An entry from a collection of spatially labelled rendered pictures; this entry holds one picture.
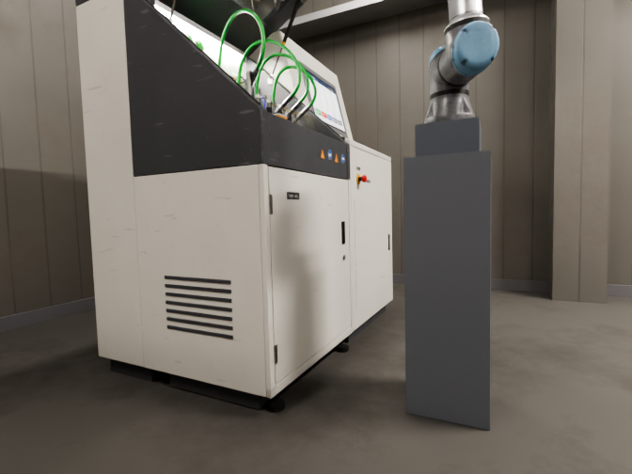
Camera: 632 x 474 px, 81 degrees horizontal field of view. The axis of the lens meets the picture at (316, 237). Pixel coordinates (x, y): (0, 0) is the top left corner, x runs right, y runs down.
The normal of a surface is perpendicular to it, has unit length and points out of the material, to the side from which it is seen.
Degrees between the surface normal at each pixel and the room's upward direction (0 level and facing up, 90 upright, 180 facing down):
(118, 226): 90
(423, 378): 90
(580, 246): 90
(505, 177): 90
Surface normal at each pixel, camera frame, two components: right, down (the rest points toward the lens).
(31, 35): 0.90, 0.00
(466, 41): 0.04, 0.19
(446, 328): -0.44, 0.07
